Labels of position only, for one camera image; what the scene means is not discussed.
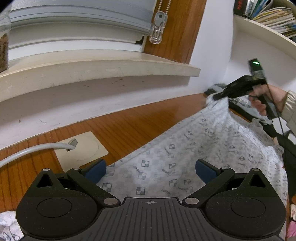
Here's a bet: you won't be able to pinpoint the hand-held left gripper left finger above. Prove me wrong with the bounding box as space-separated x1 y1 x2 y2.
34 159 121 207

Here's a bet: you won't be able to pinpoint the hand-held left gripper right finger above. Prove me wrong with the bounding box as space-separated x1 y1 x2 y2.
181 159 268 207

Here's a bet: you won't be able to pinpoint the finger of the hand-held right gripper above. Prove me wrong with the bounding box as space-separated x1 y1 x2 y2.
212 86 232 99
213 92 233 102

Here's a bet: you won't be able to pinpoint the white patterned shirt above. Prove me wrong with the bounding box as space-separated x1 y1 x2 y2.
0 95 288 241

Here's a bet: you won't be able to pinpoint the person's right forearm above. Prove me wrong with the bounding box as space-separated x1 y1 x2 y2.
279 90 296 138

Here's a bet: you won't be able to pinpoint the person's right hand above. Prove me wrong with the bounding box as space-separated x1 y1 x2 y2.
248 84 288 116

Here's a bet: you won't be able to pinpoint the grey printed t-shirt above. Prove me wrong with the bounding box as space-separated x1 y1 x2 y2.
205 83 271 124

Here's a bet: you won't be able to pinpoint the row of books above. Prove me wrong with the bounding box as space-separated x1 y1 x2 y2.
232 0 296 39

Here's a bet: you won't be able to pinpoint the cream window sill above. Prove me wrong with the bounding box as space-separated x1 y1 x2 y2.
0 49 201 103

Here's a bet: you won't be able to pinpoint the pink bedding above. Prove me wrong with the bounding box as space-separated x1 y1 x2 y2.
285 204 296 241

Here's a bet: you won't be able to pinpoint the white window blinds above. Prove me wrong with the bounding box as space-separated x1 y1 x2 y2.
0 0 156 54

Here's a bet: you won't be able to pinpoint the glass jar orange label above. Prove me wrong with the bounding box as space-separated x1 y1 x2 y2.
0 9 12 74

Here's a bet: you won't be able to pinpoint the beige cable grommet plate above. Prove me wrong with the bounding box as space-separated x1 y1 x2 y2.
54 131 109 173

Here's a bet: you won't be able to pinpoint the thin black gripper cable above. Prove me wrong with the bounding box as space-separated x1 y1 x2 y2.
267 83 285 138

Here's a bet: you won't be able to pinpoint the cream wall shelf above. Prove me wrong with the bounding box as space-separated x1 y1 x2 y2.
233 15 296 80

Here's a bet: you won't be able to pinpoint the wooden window frame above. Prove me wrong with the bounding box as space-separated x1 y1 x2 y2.
143 0 208 65

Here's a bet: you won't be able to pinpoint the clear bead chain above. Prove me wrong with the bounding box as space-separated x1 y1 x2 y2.
149 0 173 45

